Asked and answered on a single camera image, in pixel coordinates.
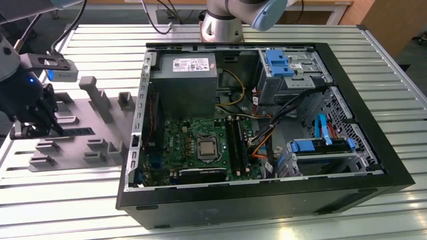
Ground red black twisted wire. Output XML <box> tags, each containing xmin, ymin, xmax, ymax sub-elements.
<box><xmin>148</xmin><ymin>92</ymin><xmax>162</xmax><ymax>131</ymax></box>

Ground orange wire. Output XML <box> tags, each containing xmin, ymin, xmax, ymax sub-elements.
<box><xmin>251</xmin><ymin>145</ymin><xmax>268</xmax><ymax>159</ymax></box>

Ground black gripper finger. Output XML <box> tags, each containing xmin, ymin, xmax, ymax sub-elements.
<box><xmin>37</xmin><ymin>84</ymin><xmax>65</xmax><ymax>137</ymax></box>
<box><xmin>9</xmin><ymin>121</ymin><xmax>60</xmax><ymax>140</ymax></box>

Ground blue plastic bay bracket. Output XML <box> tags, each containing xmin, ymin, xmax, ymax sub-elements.
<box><xmin>266</xmin><ymin>49</ymin><xmax>295</xmax><ymax>78</ymax></box>

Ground metal drive bay cage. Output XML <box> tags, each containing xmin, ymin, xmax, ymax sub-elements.
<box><xmin>255</xmin><ymin>48</ymin><xmax>335</xmax><ymax>106</ymax></box>

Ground blue SATA wire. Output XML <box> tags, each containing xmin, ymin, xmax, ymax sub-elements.
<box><xmin>314</xmin><ymin>112</ymin><xmax>334</xmax><ymax>146</ymax></box>

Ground yellow power wires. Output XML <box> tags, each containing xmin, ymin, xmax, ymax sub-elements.
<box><xmin>215</xmin><ymin>69</ymin><xmax>268</xmax><ymax>120</ymax></box>

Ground wooden cabinet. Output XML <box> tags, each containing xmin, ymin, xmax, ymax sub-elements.
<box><xmin>339</xmin><ymin>0</ymin><xmax>427</xmax><ymax>60</ymax></box>

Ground black graphics card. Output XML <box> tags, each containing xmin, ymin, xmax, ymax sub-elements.
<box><xmin>175</xmin><ymin>167</ymin><xmax>228</xmax><ymax>185</ymax></box>

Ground black open PC case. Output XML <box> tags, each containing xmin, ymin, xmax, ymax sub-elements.
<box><xmin>115</xmin><ymin>41</ymin><xmax>416</xmax><ymax>230</ymax></box>

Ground black wire bundle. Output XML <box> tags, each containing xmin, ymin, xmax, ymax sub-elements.
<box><xmin>248</xmin><ymin>86</ymin><xmax>330</xmax><ymax>146</ymax></box>

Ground silver CPU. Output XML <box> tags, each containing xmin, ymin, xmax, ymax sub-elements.
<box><xmin>199</xmin><ymin>141</ymin><xmax>219</xmax><ymax>156</ymax></box>

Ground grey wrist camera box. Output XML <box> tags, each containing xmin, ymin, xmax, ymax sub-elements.
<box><xmin>19</xmin><ymin>52</ymin><xmax>80</xmax><ymax>83</ymax></box>

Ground hard disk in blue carrier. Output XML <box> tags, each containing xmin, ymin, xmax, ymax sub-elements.
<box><xmin>288</xmin><ymin>138</ymin><xmax>356</xmax><ymax>154</ymax></box>

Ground metal disk bay cage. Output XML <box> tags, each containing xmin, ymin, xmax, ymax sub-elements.
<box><xmin>272</xmin><ymin>149</ymin><xmax>384</xmax><ymax>180</ymax></box>

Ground CPU socket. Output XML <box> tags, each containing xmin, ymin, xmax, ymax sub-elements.
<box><xmin>195</xmin><ymin>134</ymin><xmax>224</xmax><ymax>163</ymax></box>

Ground green motherboard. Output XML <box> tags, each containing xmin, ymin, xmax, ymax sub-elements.
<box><xmin>141</xmin><ymin>116</ymin><xmax>267</xmax><ymax>188</ymax></box>

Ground black RAM slot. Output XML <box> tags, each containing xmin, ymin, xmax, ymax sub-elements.
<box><xmin>232</xmin><ymin>116</ymin><xmax>247</xmax><ymax>176</ymax></box>
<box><xmin>224</xmin><ymin>116</ymin><xmax>239</xmax><ymax>177</ymax></box>
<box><xmin>230</xmin><ymin>116</ymin><xmax>243</xmax><ymax>176</ymax></box>

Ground grey power supply unit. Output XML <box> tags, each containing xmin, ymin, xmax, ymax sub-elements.
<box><xmin>151</xmin><ymin>51</ymin><xmax>220</xmax><ymax>119</ymax></box>

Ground blue RAM memory stick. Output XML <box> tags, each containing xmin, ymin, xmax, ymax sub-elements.
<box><xmin>61</xmin><ymin>126</ymin><xmax>93</xmax><ymax>138</ymax></box>

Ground grey parts rack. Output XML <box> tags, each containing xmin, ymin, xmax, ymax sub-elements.
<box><xmin>28</xmin><ymin>75</ymin><xmax>137</xmax><ymax>173</ymax></box>

